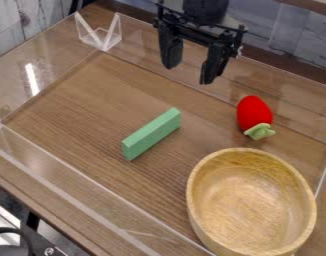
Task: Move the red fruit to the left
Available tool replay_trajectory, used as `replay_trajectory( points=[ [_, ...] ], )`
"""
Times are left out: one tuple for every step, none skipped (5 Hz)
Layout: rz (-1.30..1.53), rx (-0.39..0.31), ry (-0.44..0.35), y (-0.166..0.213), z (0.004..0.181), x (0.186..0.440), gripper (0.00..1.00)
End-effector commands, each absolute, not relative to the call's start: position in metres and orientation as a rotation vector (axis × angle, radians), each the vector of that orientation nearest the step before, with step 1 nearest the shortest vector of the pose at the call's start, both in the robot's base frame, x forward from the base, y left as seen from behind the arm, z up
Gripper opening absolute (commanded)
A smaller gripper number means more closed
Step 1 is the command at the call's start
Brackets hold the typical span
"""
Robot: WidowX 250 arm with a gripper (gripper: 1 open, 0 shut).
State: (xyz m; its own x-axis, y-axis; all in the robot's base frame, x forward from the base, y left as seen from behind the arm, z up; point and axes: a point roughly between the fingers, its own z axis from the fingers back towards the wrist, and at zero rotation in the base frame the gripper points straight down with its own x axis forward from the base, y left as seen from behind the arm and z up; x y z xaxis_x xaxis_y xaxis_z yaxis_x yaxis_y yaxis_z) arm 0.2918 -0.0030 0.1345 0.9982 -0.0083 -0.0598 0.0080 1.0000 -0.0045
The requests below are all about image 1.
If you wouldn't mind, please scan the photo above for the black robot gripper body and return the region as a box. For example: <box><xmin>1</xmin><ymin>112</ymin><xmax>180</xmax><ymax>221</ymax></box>
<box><xmin>154</xmin><ymin>0</ymin><xmax>249</xmax><ymax>57</ymax></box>

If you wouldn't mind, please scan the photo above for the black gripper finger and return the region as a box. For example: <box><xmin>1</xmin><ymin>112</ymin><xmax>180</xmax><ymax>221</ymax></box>
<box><xmin>158</xmin><ymin>23</ymin><xmax>183</xmax><ymax>69</ymax></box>
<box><xmin>200</xmin><ymin>42</ymin><xmax>230</xmax><ymax>85</ymax></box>

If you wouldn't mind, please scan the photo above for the red plush strawberry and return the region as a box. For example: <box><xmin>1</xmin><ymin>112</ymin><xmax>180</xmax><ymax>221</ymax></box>
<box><xmin>236</xmin><ymin>95</ymin><xmax>277</xmax><ymax>140</ymax></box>

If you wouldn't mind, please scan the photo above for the green rectangular block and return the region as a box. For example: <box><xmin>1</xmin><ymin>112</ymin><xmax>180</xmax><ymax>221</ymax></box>
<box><xmin>122</xmin><ymin>108</ymin><xmax>182</xmax><ymax>161</ymax></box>

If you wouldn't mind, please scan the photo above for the wooden bowl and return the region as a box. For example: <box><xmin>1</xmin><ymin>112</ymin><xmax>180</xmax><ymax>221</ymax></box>
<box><xmin>186</xmin><ymin>148</ymin><xmax>317</xmax><ymax>256</ymax></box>

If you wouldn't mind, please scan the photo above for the black table leg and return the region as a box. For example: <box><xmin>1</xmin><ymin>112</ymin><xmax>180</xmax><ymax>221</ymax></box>
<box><xmin>25</xmin><ymin>211</ymin><xmax>40</xmax><ymax>231</ymax></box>

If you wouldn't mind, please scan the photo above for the clear acrylic corner bracket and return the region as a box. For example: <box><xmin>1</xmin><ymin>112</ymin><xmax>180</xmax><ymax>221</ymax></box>
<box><xmin>74</xmin><ymin>12</ymin><xmax>122</xmax><ymax>52</ymax></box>

